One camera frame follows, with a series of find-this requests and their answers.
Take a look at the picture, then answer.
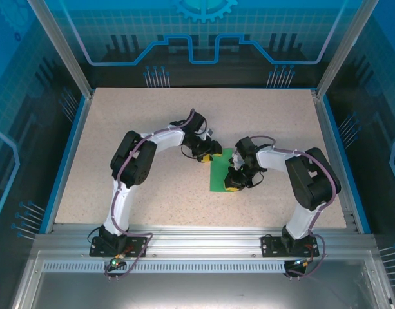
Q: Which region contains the green paper sheet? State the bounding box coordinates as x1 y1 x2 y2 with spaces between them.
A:
209 148 236 193

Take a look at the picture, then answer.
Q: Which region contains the grey metal sheet panel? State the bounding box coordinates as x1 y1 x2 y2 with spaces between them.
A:
10 250 395 309

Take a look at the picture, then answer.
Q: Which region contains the thin black left camera cable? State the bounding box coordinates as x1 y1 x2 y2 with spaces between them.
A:
179 143 201 160

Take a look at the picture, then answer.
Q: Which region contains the thin black camera cable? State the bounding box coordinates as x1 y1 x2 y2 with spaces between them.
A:
245 169 265 189
179 143 201 160

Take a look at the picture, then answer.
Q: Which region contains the thin black right camera cable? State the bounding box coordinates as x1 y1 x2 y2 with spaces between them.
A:
245 169 265 189

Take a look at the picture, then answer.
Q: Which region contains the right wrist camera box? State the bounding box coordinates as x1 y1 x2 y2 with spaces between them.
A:
231 151 246 170

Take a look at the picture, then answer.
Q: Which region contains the aluminium mounting rail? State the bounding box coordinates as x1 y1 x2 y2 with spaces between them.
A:
32 224 378 259

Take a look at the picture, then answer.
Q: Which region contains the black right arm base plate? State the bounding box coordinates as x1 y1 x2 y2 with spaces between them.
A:
260 234 320 258

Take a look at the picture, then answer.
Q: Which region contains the slotted grey cable duct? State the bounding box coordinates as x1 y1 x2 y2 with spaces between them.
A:
41 261 291 274

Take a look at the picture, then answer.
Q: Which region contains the aluminium side rail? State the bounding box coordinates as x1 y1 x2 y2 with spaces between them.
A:
309 89 362 233

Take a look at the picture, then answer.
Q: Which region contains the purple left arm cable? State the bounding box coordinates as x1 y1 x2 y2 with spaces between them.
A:
103 108 197 281

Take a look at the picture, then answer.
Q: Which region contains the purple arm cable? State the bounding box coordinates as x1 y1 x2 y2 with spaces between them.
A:
248 135 343 281
103 108 197 281

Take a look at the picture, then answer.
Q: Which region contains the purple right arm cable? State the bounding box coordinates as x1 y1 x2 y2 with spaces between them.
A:
248 135 343 281

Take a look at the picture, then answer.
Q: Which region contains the blue side rail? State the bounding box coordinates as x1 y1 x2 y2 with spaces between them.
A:
39 93 95 234

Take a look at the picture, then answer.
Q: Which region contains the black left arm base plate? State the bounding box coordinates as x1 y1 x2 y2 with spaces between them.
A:
89 234 149 258

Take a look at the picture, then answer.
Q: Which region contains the aluminium frame post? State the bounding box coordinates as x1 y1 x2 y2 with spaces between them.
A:
314 0 380 99
26 0 95 99

